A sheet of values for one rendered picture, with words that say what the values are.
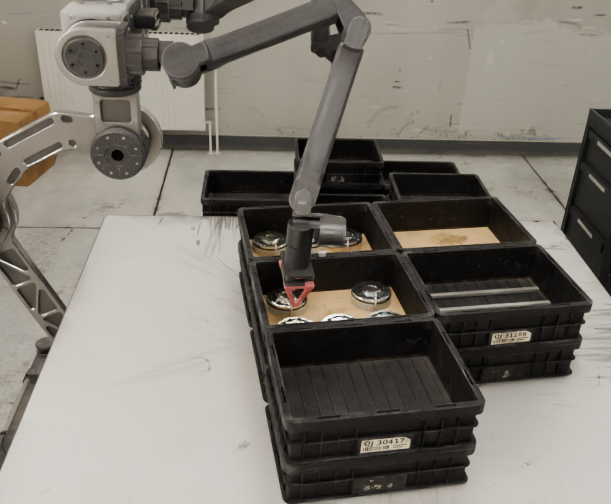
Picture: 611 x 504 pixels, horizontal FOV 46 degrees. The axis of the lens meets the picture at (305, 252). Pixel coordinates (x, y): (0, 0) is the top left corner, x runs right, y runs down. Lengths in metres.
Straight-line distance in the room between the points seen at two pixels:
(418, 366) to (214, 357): 0.53
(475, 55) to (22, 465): 3.97
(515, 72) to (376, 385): 3.69
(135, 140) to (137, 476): 0.84
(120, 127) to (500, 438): 1.20
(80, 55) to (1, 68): 3.46
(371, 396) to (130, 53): 0.89
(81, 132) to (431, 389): 1.14
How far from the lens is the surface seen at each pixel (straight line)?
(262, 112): 4.90
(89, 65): 1.64
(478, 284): 2.04
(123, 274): 2.26
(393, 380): 1.66
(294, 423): 1.38
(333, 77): 1.61
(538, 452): 1.76
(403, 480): 1.57
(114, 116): 1.97
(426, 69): 4.93
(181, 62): 1.59
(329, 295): 1.91
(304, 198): 1.55
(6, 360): 3.18
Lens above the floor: 1.88
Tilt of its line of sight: 30 degrees down
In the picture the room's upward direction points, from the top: 3 degrees clockwise
